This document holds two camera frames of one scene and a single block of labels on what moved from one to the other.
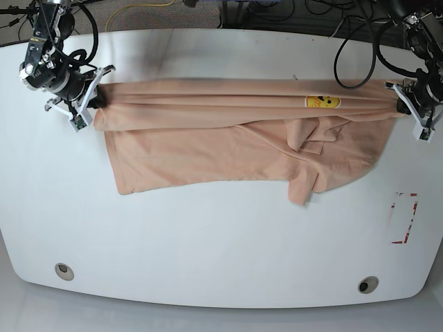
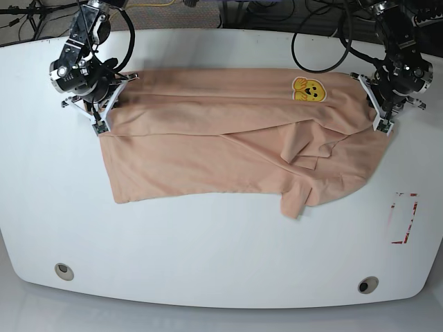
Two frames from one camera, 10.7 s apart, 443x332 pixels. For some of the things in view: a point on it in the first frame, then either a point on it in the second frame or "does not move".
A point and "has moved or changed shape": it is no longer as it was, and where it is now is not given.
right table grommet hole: x=368 y=284 does not move
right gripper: x=426 y=103 -> x=387 y=105
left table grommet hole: x=64 y=272 does not move
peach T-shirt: x=176 y=133 has moved or changed shape
